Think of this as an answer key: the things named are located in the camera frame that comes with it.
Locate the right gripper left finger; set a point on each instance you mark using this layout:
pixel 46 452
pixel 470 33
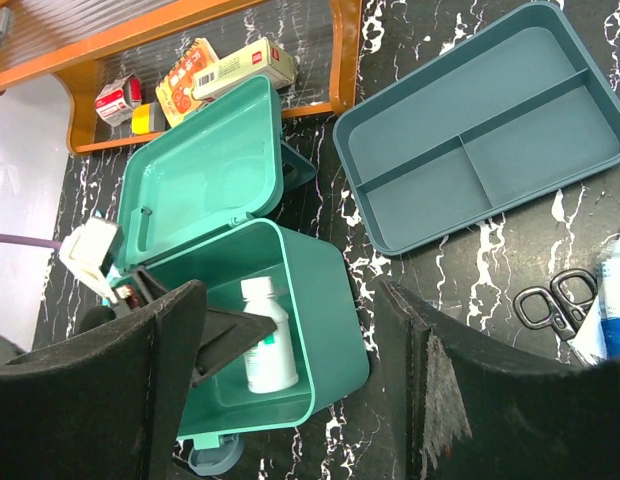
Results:
pixel 107 403

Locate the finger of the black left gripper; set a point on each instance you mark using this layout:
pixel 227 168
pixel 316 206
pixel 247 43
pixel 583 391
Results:
pixel 226 335

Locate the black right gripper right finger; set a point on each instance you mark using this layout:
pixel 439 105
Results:
pixel 466 406

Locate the white bottle green label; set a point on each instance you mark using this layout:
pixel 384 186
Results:
pixel 270 364

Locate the teal medicine kit box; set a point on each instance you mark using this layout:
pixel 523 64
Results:
pixel 194 205

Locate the orange medicine box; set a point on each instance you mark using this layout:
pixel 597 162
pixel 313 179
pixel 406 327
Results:
pixel 175 91

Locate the red-white medicine box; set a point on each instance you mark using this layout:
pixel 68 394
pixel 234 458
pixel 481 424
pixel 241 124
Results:
pixel 117 100

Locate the white-green medicine box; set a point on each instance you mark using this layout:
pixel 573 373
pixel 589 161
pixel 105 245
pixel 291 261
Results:
pixel 262 57

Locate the black scissors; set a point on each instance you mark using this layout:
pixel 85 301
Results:
pixel 565 316

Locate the white-blue ointment tube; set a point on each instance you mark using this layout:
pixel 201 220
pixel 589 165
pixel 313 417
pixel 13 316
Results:
pixel 598 339

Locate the yellow small box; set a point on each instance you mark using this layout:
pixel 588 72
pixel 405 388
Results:
pixel 148 118

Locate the blue-grey divided tray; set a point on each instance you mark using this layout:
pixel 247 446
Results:
pixel 515 112

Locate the wooden orange shelf rack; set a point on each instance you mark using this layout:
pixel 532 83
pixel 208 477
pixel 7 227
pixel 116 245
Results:
pixel 87 44

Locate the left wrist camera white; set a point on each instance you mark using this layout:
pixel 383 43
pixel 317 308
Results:
pixel 89 253

